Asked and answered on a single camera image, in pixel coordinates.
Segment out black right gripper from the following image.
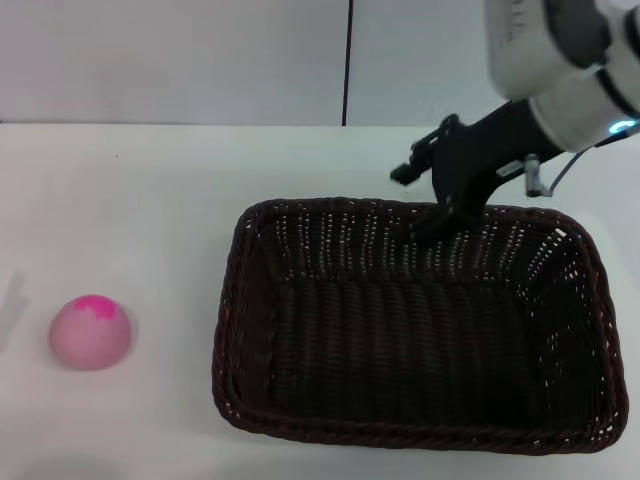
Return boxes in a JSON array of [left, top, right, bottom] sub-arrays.
[[389, 98, 560, 247]]

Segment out dark brown woven basket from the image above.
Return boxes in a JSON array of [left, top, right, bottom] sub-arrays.
[[210, 196, 629, 456]]

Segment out pink peach toy ball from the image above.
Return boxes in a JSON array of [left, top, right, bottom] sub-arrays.
[[48, 293, 134, 373]]

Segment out grey cable with silver plug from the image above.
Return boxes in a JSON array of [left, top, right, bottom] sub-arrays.
[[522, 145, 597, 198]]

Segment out black vertical wall strip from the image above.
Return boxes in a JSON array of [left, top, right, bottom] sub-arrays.
[[341, 0, 356, 127]]

